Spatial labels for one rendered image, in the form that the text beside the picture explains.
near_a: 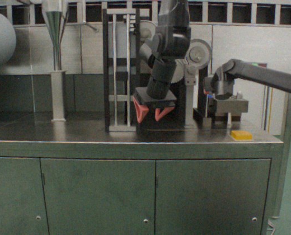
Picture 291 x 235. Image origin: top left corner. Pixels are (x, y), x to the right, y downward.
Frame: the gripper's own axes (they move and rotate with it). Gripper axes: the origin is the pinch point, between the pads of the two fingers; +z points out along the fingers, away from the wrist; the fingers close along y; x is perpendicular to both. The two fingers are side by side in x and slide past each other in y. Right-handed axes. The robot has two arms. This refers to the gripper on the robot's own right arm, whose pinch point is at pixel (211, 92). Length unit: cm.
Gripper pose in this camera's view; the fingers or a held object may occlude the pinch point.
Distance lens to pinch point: 121.1
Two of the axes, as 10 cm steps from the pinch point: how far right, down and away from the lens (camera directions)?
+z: 0.1, 3.3, 9.4
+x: 0.0, -9.4, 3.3
